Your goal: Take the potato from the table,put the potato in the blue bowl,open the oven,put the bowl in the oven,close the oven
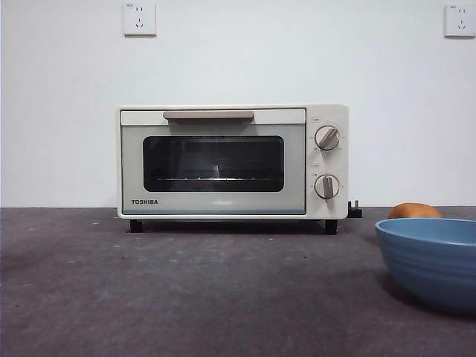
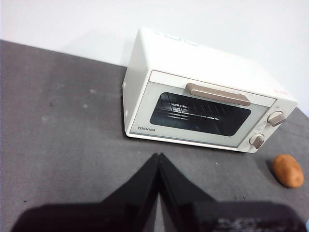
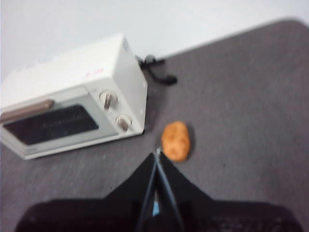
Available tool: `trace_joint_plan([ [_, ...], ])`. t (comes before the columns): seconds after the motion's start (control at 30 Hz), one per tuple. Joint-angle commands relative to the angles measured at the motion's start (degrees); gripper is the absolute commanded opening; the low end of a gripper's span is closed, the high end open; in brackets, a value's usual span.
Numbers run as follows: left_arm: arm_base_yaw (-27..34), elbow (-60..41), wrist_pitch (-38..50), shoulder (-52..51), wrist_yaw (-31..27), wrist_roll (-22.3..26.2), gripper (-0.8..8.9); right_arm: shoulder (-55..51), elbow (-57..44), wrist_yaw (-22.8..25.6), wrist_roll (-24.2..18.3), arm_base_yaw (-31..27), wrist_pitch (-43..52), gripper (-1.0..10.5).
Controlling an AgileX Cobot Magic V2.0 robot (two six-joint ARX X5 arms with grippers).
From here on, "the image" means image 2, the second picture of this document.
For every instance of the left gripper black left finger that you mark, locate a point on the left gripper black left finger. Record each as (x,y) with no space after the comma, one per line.
(120,212)

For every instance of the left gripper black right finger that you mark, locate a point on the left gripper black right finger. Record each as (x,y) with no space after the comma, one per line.
(193,212)

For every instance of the white Toshiba toaster oven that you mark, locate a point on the white Toshiba toaster oven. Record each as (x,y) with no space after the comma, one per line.
(193,60)

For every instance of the beige timer knob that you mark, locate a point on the beige timer knob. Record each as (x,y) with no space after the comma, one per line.
(256,140)

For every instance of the beige temperature knob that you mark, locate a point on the beige temperature knob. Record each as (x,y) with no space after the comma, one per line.
(275,118)

